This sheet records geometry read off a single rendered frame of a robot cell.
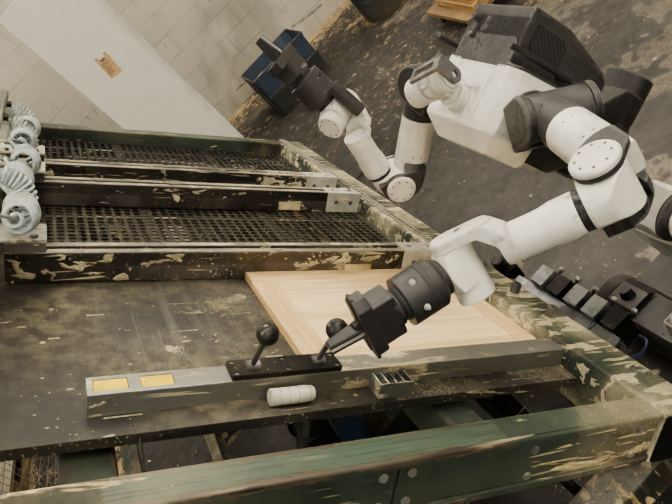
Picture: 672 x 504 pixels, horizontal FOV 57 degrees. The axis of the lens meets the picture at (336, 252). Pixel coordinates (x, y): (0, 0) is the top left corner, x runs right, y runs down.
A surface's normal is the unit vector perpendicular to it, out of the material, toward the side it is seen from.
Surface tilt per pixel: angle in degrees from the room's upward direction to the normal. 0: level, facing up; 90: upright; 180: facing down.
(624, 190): 86
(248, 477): 51
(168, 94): 90
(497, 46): 23
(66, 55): 90
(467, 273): 66
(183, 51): 90
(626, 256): 0
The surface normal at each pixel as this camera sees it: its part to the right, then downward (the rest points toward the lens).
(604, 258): -0.61, -0.58
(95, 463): 0.15, -0.93
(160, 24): 0.35, 0.42
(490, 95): -0.83, -0.25
